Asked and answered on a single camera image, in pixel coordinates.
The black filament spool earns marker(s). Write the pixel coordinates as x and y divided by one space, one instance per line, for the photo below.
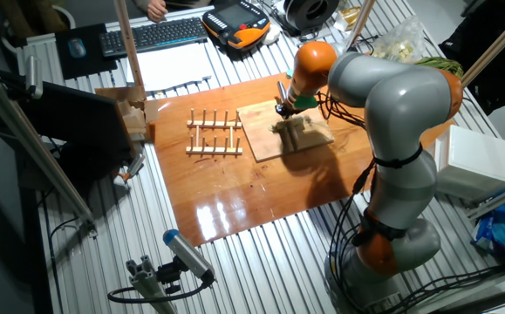
311 12

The person's bare hand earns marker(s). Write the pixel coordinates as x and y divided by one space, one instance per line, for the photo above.
157 11

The glossy brown wooden board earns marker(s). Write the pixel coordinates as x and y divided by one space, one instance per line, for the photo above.
217 192

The cut white scallion piece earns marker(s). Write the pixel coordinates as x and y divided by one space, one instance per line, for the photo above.
274 128

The green wrist adapter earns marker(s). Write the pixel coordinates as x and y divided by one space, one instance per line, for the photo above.
306 103

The short aluminium profile stand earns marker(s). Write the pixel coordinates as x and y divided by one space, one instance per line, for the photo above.
147 283

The white foam box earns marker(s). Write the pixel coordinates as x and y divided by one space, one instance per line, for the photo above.
474 161

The light wooden cutting board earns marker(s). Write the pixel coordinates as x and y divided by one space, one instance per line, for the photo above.
256 131

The aluminium profile bar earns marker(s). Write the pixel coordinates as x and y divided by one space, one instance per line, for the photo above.
500 198

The black monitor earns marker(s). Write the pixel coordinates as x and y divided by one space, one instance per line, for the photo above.
77 122

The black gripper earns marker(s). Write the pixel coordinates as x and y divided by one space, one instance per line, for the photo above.
292 111

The silver camera with blue end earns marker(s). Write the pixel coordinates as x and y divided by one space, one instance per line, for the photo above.
189 255

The beige sleeved forearm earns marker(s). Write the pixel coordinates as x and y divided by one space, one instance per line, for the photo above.
141 3

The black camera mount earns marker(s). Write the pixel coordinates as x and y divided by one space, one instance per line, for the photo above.
169 275

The small teal object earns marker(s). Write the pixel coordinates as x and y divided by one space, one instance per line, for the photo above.
289 73

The wooden frame post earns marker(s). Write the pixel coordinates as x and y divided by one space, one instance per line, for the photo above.
127 43
500 41
361 22

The brown cardboard box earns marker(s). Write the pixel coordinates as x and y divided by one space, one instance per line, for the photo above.
134 113

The white scallion stalk piece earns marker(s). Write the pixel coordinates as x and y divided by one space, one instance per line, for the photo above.
309 119

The white paper sheet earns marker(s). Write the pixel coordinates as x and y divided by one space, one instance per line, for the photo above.
169 65

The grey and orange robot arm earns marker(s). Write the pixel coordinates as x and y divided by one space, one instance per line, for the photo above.
402 104

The orange and black teach pendant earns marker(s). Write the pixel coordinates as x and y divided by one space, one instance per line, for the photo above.
236 22

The clear bag of chopped scallions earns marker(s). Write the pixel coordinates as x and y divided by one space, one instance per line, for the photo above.
402 41

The black mouse pad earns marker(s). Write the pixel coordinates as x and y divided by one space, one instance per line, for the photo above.
90 65

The grey computer mouse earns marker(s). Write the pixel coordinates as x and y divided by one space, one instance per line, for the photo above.
77 48

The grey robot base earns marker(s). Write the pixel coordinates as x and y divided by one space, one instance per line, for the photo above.
365 296

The yellow snack packet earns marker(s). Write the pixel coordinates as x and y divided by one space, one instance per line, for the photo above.
347 16

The clamp with orange tip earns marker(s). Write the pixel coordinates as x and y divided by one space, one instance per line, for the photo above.
132 168

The long aluminium frame bar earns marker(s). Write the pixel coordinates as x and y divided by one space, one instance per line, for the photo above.
29 144

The small white rounded object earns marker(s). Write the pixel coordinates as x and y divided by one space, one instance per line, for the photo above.
271 35

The wooden peg rack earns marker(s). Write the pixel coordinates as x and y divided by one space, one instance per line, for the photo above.
213 149

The black computer keyboard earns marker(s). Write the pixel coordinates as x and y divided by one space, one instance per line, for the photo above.
154 37

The green scallion bunch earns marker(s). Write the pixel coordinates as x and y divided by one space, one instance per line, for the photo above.
446 65

